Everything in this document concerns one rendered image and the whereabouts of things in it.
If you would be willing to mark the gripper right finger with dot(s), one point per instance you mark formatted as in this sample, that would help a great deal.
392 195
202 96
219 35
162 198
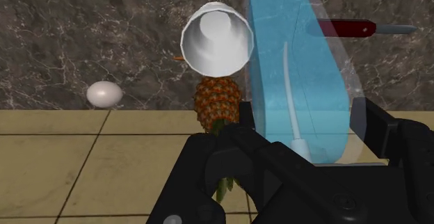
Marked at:
417 155

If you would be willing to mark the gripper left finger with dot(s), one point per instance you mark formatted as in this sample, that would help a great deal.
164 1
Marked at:
196 169

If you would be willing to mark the pineapple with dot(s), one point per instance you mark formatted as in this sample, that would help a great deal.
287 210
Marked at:
217 101

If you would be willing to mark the small orange pointed thing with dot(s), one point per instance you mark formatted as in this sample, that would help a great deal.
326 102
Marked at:
178 58

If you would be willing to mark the white egg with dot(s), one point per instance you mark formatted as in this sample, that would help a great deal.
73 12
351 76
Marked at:
104 94

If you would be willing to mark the white cup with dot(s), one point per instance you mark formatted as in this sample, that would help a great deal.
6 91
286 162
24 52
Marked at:
217 47

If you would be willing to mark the clear bottle with blue liquid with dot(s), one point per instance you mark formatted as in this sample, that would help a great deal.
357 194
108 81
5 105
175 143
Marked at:
288 81

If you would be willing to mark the red pocket knife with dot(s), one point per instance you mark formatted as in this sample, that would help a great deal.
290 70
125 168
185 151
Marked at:
356 28

